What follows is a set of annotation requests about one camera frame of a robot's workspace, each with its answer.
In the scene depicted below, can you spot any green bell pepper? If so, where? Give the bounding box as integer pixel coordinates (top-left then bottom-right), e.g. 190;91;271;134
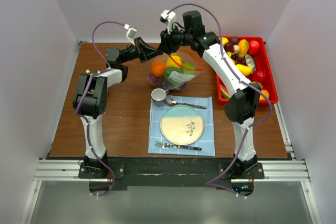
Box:
163;67;196;86

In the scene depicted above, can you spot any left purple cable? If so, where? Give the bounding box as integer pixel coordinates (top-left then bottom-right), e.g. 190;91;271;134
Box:
75;21;127;197

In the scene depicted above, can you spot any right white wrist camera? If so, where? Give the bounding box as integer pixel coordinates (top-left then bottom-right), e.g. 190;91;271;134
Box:
160;9;176;34

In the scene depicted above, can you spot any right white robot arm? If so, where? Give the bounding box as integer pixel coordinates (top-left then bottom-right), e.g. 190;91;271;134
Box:
158;10;261;178

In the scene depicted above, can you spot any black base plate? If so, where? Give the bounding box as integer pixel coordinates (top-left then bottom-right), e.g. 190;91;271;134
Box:
78;157;265;190

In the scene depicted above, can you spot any orange yellow mango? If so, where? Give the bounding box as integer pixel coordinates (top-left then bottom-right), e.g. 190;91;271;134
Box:
238;39;249;58

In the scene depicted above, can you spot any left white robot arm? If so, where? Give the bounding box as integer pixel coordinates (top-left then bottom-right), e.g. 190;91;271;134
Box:
72;37;162;178

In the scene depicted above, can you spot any red plastic fruit tray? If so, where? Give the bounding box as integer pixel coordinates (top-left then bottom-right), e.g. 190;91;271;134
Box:
222;36;278;104

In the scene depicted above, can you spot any blue checked placemat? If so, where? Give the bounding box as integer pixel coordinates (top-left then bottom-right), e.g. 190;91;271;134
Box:
148;95;215;157

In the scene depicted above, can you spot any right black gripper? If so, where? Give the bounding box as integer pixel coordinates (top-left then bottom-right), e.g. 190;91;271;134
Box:
157;23;192;55

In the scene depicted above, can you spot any grey mug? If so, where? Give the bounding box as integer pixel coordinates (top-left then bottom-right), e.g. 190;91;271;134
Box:
151;88;169;107

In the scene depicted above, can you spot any clear zip top bag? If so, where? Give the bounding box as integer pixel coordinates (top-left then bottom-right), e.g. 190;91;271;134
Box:
148;50;204;91

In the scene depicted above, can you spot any red apple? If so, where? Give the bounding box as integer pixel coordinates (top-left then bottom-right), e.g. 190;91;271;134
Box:
248;40;260;55
251;70;267;83

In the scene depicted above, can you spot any metal spoon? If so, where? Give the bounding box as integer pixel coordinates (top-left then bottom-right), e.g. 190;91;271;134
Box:
164;98;207;110

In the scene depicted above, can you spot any beige and teal plate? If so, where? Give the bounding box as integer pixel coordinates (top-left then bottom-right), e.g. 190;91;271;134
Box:
160;105;204;145

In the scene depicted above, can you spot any purple grape bunch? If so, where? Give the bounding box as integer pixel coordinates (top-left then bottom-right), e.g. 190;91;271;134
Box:
148;73;170;90

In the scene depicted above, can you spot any yellow lemon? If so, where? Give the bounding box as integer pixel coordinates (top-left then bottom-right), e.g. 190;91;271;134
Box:
166;55;182;68

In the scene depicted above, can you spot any aluminium frame rail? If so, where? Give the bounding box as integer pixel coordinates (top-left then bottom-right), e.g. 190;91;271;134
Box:
33;160;310;182

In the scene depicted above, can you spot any metal fork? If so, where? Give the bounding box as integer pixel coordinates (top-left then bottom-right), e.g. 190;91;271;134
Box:
154;141;202;151

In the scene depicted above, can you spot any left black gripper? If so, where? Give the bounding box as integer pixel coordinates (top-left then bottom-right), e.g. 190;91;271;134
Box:
120;37;163;64

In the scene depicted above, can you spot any watermelon slice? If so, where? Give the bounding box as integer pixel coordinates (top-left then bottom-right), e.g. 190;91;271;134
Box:
219;84;230;99

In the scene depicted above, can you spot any orange fruit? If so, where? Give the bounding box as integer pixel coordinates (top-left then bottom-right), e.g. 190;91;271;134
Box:
151;61;166;77

